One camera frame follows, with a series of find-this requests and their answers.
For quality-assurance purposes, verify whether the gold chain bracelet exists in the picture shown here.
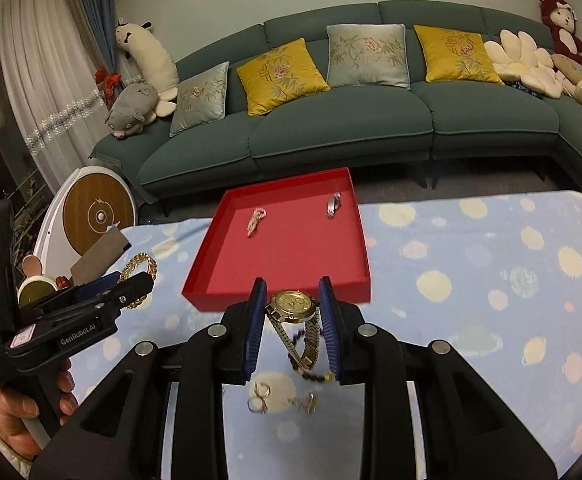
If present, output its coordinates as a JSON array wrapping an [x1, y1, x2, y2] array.
[[116, 251, 159, 310]]

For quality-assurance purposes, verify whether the silver infinity pendant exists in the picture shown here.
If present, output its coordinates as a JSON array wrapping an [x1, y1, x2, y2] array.
[[288, 390, 319, 416]]

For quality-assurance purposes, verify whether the white pearl bracelet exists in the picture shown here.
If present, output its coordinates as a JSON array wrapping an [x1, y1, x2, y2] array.
[[245, 207, 269, 239]]

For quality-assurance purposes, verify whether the gold wristwatch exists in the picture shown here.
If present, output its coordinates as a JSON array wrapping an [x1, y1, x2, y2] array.
[[265, 289, 320, 372]]

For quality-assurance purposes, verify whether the black bead bracelet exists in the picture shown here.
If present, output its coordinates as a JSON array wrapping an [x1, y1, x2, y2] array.
[[287, 328, 336, 385]]

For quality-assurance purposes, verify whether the silver wristwatch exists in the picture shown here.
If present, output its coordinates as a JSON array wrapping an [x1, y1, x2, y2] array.
[[326, 192, 342, 220]]

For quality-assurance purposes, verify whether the red jewelry tray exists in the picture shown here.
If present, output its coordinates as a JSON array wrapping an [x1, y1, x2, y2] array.
[[181, 168, 371, 312]]

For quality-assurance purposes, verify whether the person's left hand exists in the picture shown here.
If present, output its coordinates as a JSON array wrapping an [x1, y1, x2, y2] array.
[[0, 360, 78, 460]]

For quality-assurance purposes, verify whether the mouse-ear round mirror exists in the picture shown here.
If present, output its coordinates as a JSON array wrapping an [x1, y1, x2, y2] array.
[[18, 255, 70, 310]]

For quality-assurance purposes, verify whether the brown cloth pouch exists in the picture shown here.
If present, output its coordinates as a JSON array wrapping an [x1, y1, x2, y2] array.
[[70, 226, 130, 286]]

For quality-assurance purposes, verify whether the round wood-faced white appliance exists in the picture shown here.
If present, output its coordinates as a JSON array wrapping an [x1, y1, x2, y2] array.
[[34, 166, 137, 278]]

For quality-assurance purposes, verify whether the blue planet-print tablecloth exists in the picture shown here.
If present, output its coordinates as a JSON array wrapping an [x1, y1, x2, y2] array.
[[67, 188, 582, 480]]

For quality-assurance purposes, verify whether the grey plush pig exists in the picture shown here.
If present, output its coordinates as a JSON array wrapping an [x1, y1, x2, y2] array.
[[105, 84, 159, 139]]

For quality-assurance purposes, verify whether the red orange plush toy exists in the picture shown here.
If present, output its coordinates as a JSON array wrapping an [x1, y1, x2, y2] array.
[[94, 66, 122, 110]]

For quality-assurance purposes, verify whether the grey floral cushion left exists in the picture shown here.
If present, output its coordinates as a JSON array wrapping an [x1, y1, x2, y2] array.
[[169, 62, 229, 138]]

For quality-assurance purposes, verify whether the grey floral cushion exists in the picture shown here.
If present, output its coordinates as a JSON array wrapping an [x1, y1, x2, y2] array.
[[169, 62, 229, 138], [326, 24, 410, 90]]

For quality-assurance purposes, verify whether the white plush cow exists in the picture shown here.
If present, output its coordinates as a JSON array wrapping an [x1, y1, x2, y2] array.
[[115, 22, 179, 118]]

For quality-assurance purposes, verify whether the white sheer curtain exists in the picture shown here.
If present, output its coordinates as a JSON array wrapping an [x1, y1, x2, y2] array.
[[0, 0, 108, 192]]

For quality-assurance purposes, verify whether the yellow floral cushion left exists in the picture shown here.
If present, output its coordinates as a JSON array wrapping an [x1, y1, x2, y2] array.
[[237, 38, 330, 116]]

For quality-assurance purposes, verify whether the yellow floral cushion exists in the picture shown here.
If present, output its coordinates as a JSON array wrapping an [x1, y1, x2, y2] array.
[[413, 25, 503, 84], [237, 38, 330, 116]]

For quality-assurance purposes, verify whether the dark green sectional sofa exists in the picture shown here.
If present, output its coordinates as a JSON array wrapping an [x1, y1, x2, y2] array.
[[92, 0, 582, 202]]

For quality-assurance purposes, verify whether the grey floral cushion right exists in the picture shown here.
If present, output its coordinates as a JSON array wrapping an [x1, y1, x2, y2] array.
[[326, 24, 410, 90]]

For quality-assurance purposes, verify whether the beige small pillow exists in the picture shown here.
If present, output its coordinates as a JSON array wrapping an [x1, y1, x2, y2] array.
[[552, 53, 582, 86]]

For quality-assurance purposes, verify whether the white flower cushion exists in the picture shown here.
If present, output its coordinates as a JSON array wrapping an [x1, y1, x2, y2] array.
[[484, 29, 564, 99]]

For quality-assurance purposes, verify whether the yellow floral cushion right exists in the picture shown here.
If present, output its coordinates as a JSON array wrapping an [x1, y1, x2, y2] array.
[[413, 25, 503, 84]]

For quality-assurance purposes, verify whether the red plush monkey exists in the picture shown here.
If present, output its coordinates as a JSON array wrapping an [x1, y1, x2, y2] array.
[[538, 0, 582, 65]]

